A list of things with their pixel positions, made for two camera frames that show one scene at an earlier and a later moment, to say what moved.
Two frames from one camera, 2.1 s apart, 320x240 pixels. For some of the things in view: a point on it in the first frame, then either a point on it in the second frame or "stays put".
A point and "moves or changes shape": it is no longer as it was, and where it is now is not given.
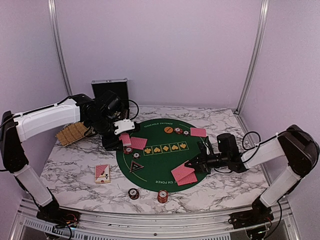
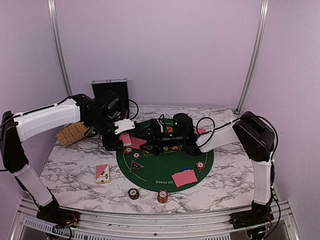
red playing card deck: [125, 138] stays put
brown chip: [136, 155] stays put
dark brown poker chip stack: [133, 193] stays put
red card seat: [138, 143] stays put
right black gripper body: [211, 162] -> [176, 139]
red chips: [127, 150] stays put
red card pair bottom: [181, 171] moves or changes shape
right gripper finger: [196, 163] -> [146, 148]
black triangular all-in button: [135, 166] stays put
